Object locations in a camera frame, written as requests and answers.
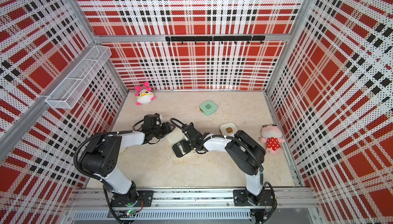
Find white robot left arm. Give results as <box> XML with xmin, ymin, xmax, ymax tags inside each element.
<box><xmin>73</xmin><ymin>113</ymin><xmax>175</xmax><ymax>207</ymax></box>

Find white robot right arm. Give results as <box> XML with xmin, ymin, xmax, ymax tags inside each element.
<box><xmin>170</xmin><ymin>118</ymin><xmax>277</xmax><ymax>209</ymax></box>

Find mint green manicure case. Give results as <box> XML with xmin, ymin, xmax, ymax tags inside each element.
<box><xmin>199</xmin><ymin>100</ymin><xmax>218</xmax><ymax>116</ymax></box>

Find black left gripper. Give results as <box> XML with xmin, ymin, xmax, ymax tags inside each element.
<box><xmin>151</xmin><ymin>122</ymin><xmax>176</xmax><ymax>139</ymax></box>

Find black wall hook rail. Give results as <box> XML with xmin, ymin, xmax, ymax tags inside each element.
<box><xmin>165</xmin><ymin>35</ymin><xmax>266</xmax><ymax>44</ymax></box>

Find pink white owl plush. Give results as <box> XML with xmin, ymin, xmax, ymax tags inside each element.
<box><xmin>135</xmin><ymin>82</ymin><xmax>156</xmax><ymax>106</ymax></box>

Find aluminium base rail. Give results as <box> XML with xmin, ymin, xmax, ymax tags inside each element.
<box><xmin>65</xmin><ymin>188</ymin><xmax>320</xmax><ymax>222</ymax></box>

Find pink frog plush red dress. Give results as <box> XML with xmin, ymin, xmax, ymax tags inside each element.
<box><xmin>260</xmin><ymin>124</ymin><xmax>285</xmax><ymax>155</ymax></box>

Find white wire mesh shelf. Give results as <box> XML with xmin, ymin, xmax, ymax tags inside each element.
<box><xmin>46</xmin><ymin>45</ymin><xmax>111</xmax><ymax>109</ymax></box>

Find cream manicure case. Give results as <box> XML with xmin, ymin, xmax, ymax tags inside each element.
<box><xmin>220</xmin><ymin>122</ymin><xmax>238</xmax><ymax>136</ymax></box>
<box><xmin>164</xmin><ymin>128</ymin><xmax>193</xmax><ymax>159</ymax></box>

